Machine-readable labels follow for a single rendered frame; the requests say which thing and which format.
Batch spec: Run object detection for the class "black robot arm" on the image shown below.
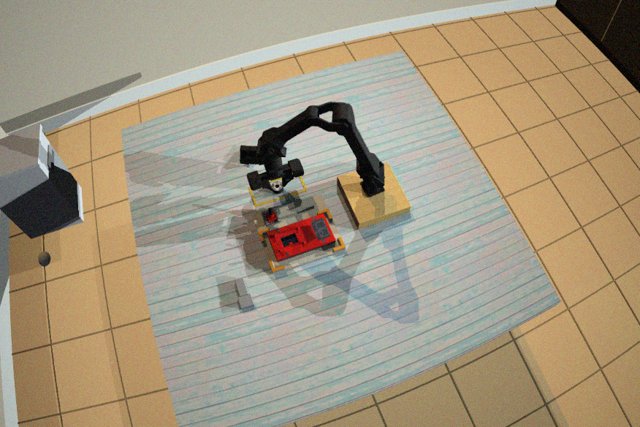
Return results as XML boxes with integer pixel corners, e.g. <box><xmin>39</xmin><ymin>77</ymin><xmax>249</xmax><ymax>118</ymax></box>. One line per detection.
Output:
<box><xmin>240</xmin><ymin>102</ymin><xmax>385</xmax><ymax>197</ymax></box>

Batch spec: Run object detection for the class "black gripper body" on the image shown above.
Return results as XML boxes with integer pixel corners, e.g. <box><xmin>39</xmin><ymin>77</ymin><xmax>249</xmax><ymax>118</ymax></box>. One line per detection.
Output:
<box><xmin>247</xmin><ymin>158</ymin><xmax>304</xmax><ymax>191</ymax></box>

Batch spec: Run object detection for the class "black wheel with grey hub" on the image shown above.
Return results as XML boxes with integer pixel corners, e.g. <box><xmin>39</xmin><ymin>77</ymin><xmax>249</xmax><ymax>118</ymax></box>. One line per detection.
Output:
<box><xmin>271</xmin><ymin>181</ymin><xmax>283</xmax><ymax>194</ymax></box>

